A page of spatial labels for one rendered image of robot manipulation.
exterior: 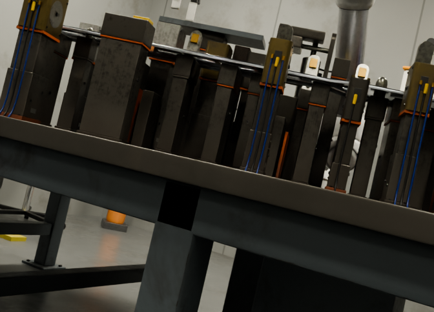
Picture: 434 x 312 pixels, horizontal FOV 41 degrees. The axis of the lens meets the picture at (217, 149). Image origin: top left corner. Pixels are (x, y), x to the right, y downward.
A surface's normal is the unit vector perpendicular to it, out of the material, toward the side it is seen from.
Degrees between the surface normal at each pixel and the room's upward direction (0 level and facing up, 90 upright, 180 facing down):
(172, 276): 90
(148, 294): 90
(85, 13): 90
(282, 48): 90
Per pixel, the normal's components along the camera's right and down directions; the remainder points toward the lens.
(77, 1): 0.86, 0.18
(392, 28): -0.47, -0.14
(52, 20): 0.96, 0.22
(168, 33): -0.15, -0.07
